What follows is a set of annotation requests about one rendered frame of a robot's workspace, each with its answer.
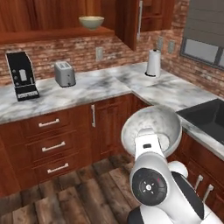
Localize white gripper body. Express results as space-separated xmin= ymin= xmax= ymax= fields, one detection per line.
xmin=137 ymin=127 xmax=158 ymax=138

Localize wooden base cabinet door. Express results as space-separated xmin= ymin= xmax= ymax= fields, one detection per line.
xmin=89 ymin=94 xmax=135 ymax=165

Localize wooden cabinet run under sink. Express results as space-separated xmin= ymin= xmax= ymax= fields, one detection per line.
xmin=167 ymin=132 xmax=224 ymax=222

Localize open wooden cabinet door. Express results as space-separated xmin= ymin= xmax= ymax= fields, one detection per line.
xmin=115 ymin=0 xmax=144 ymax=53

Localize grey marble bowl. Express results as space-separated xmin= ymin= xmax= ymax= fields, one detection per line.
xmin=120 ymin=105 xmax=184 ymax=158

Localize black sink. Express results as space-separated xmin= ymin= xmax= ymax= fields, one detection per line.
xmin=176 ymin=98 xmax=224 ymax=146

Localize white paper towel roll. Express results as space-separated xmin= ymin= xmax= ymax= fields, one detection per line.
xmin=144 ymin=48 xmax=163 ymax=79

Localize wooden drawer front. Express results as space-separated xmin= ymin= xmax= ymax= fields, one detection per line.
xmin=19 ymin=108 xmax=92 ymax=138
xmin=31 ymin=151 xmax=94 ymax=184
xmin=25 ymin=129 xmax=93 ymax=163

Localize silver toaster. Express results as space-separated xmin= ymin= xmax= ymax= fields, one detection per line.
xmin=53 ymin=60 xmax=77 ymax=88

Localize window with grey blind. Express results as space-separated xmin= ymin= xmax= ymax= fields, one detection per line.
xmin=179 ymin=0 xmax=224 ymax=71

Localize beige bowl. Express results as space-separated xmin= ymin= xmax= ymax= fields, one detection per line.
xmin=78 ymin=15 xmax=105 ymax=32

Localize black coffee machine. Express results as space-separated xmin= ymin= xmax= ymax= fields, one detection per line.
xmin=4 ymin=51 xmax=41 ymax=102

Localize silver base cabinet handle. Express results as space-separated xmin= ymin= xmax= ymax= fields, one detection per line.
xmin=90 ymin=103 xmax=97 ymax=129
xmin=193 ymin=173 xmax=205 ymax=192
xmin=201 ymin=184 xmax=215 ymax=204

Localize silver drawer handle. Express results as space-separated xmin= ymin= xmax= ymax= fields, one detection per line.
xmin=38 ymin=117 xmax=60 ymax=129
xmin=46 ymin=162 xmax=70 ymax=175
xmin=40 ymin=140 xmax=67 ymax=153

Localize silver cabinet door handle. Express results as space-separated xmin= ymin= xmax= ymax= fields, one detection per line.
xmin=136 ymin=0 xmax=144 ymax=41

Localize closed wooden wall cabinet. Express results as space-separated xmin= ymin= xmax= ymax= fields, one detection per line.
xmin=140 ymin=0 xmax=176 ymax=33

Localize open wooden wall cabinet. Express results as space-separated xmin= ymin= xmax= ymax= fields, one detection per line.
xmin=0 ymin=0 xmax=116 ymax=46

